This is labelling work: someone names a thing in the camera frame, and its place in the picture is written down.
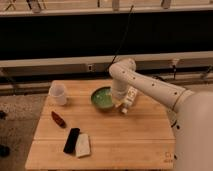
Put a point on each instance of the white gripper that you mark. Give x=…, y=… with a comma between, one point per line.
x=119, y=89

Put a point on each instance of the green ceramic bowl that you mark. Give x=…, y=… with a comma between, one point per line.
x=101, y=99

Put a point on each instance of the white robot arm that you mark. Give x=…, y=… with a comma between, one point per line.
x=194, y=136

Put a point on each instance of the white plastic bottle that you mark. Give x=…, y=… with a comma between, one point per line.
x=129, y=99

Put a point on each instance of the translucent white plastic cup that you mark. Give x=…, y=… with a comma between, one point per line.
x=58, y=93

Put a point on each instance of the white rectangular block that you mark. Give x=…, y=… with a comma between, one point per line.
x=82, y=145

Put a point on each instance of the dark red oblong object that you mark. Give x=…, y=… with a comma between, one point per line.
x=58, y=120

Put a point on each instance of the black rectangular block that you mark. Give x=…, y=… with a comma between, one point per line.
x=71, y=140

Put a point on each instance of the dark object on floor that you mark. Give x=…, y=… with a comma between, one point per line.
x=2, y=115

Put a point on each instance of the black object on floor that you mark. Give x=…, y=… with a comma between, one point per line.
x=4, y=151

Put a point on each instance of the white wall outlet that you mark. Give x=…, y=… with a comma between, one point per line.
x=90, y=68

